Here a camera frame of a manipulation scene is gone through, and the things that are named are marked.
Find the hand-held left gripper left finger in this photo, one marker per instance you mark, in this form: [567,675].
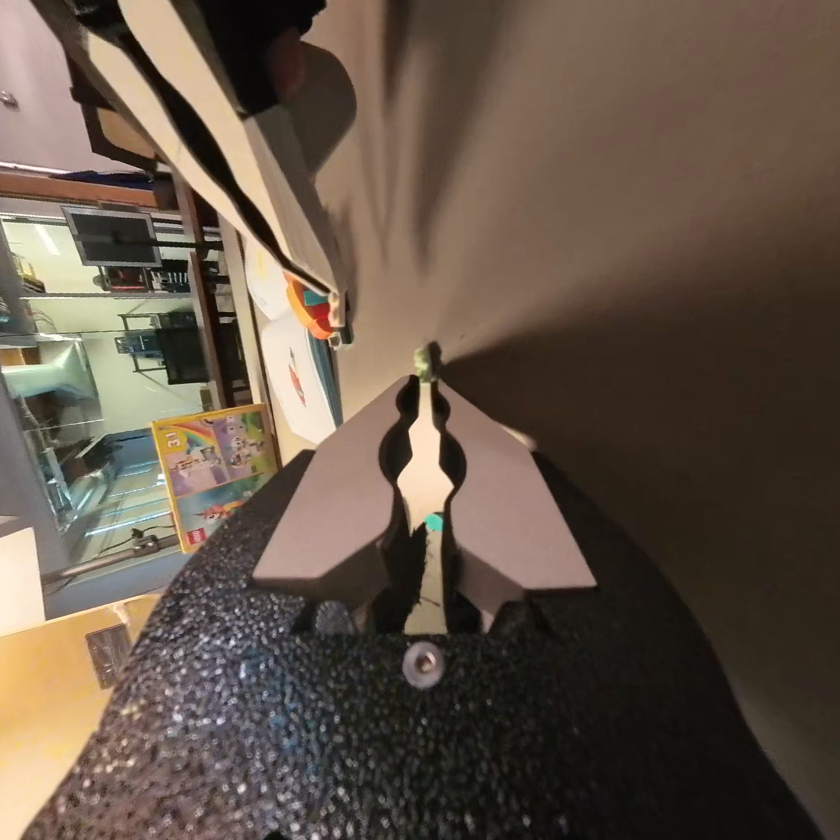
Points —
[328,518]

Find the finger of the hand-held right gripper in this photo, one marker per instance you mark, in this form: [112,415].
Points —
[275,184]
[184,154]

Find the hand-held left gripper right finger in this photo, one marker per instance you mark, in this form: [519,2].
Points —
[518,525]

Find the small white clip brick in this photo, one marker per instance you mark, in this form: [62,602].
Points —
[338,337]

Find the small light green brick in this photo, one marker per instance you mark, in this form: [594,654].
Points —
[426,362]

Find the yellow toy set box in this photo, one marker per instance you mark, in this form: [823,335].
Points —
[216,479]

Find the person's right hand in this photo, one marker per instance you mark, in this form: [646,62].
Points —
[289,65]

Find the teal curved brick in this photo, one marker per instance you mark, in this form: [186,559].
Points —
[434,523]

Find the white round brick base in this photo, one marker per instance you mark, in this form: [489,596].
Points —
[266,282]

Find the monitor on tripod stand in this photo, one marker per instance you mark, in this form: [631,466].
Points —
[115,235]

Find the orange red brick model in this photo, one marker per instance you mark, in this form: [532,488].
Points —
[308,312]

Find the open instruction booklet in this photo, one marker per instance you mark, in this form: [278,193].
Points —
[302,380]

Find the metal storage shelf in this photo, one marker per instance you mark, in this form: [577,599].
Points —
[190,348]

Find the metal pole with clamp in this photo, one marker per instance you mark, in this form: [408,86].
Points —
[111,551]

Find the wood-look desk lamp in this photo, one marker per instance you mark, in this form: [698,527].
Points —
[52,722]

